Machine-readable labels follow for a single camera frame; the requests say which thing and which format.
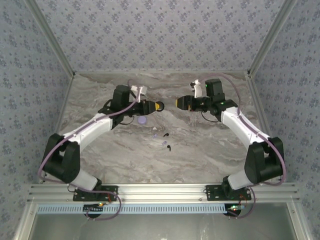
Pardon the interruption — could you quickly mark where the black controller board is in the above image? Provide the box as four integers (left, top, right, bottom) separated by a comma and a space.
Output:
83, 202, 105, 216
223, 203, 247, 218

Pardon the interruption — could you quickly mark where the grey metal bottom panel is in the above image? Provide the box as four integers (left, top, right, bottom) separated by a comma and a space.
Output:
32, 212, 293, 240

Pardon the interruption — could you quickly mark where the aluminium table side rail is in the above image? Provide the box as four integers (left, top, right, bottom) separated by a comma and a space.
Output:
246, 73, 287, 183
39, 74, 76, 183

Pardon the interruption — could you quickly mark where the aluminium frame post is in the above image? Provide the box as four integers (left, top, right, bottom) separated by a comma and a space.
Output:
23, 0, 77, 77
246, 0, 300, 77

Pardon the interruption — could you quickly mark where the aluminium front rail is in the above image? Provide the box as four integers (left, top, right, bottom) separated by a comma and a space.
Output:
27, 183, 301, 203

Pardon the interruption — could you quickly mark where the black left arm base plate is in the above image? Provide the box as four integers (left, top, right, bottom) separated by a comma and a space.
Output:
72, 184, 119, 202

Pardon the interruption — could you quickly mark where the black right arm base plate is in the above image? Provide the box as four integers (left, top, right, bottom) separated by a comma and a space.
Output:
205, 184, 252, 202

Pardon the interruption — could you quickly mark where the slotted grey cable duct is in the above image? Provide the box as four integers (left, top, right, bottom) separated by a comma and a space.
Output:
37, 203, 241, 215

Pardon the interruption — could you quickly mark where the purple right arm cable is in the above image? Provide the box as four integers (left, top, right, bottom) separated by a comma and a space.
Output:
217, 74, 287, 220

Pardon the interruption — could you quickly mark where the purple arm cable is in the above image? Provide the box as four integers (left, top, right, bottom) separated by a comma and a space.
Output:
37, 78, 141, 222
217, 74, 287, 220

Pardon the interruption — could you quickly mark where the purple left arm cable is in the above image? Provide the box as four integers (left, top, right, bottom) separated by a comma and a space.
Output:
37, 78, 141, 222

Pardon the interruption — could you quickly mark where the aluminium lower side rail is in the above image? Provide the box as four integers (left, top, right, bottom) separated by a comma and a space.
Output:
286, 202, 310, 240
13, 202, 38, 240

